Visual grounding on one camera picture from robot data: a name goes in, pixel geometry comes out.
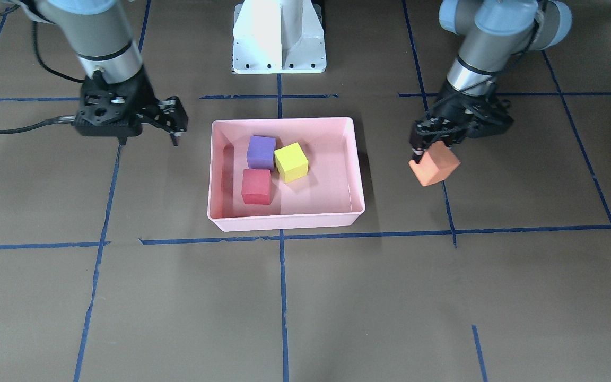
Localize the pink foam block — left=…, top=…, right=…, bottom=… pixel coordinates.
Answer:
left=241, top=169, right=273, bottom=205

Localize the yellow foam block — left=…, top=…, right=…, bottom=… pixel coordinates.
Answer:
left=274, top=142, right=309, bottom=184

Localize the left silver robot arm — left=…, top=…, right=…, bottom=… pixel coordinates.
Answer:
left=409, top=1, right=573, bottom=163

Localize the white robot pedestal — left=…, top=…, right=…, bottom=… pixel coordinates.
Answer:
left=231, top=1, right=327, bottom=74

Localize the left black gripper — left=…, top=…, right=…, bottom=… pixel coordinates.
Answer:
left=411, top=80, right=514, bottom=164

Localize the blue tape line centre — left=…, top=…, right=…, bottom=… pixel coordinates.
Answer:
left=276, top=74, right=290, bottom=381

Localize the pink plastic bin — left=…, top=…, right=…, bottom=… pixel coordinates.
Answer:
left=207, top=117, right=365, bottom=232

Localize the blue tape line crossing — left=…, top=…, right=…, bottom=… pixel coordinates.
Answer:
left=534, top=32, right=611, bottom=306

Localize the short blue tape piece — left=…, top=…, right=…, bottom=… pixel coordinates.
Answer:
left=0, top=241, right=104, bottom=250

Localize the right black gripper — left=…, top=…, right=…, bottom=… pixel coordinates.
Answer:
left=72, top=68, right=189, bottom=147

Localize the blue tape line long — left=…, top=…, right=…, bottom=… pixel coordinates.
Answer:
left=139, top=224, right=611, bottom=245

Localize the orange foam block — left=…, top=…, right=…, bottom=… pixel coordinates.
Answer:
left=408, top=141, right=461, bottom=187

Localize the purple foam block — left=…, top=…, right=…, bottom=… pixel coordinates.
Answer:
left=246, top=135, right=276, bottom=171

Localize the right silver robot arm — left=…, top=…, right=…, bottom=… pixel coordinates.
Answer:
left=0, top=1, right=189, bottom=146

